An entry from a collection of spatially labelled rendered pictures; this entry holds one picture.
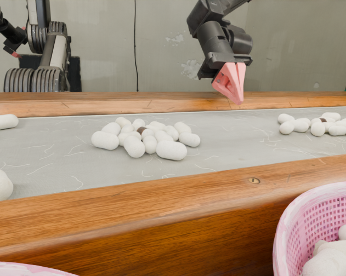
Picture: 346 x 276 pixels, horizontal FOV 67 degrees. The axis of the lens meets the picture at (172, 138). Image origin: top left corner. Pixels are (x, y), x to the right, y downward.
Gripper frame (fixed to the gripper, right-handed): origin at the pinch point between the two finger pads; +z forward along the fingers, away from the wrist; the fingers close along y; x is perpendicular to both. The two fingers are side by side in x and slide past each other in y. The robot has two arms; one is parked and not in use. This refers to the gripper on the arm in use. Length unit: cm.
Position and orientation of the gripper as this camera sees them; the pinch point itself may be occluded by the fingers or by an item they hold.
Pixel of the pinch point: (238, 99)
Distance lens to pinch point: 53.0
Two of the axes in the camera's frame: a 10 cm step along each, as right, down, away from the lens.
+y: 9.3, -0.6, 3.7
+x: -2.9, 5.0, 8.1
